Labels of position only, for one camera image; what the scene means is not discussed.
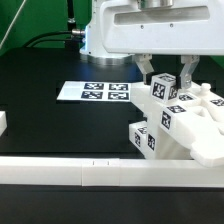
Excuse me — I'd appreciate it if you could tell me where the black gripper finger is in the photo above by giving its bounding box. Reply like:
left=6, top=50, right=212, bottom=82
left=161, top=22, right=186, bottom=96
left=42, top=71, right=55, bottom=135
left=177, top=55, right=200, bottom=89
left=134, top=54, right=154, bottom=85

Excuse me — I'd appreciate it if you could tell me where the white chair backrest frame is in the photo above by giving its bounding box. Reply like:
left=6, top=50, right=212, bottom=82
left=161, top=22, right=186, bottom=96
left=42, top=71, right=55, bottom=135
left=131, top=82, right=224, bottom=167

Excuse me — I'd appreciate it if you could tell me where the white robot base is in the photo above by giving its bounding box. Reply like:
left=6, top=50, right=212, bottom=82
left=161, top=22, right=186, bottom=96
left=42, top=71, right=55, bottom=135
left=80, top=22, right=133, bottom=66

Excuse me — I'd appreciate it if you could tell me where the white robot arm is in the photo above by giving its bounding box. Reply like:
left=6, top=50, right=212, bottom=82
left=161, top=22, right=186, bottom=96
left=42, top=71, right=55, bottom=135
left=87, top=0, right=224, bottom=88

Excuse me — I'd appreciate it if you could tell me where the black cable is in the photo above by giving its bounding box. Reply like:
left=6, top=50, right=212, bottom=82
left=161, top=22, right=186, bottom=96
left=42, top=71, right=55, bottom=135
left=24, top=29, right=87, bottom=48

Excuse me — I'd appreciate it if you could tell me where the white marker base plate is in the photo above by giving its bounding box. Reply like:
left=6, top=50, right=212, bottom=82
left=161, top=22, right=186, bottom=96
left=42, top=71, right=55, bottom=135
left=57, top=81, right=131, bottom=102

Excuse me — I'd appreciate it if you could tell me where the white fence left wall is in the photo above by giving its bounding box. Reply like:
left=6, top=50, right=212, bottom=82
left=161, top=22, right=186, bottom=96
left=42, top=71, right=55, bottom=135
left=0, top=111, right=7, bottom=136

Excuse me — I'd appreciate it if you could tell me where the white fence wall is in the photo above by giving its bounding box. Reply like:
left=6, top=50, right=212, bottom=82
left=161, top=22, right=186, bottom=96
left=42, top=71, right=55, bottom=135
left=0, top=111, right=7, bottom=136
left=0, top=156, right=224, bottom=188

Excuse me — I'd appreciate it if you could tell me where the white fence front wall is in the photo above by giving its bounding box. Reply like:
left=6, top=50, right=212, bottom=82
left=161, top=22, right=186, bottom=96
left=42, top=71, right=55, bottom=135
left=0, top=156, right=224, bottom=188

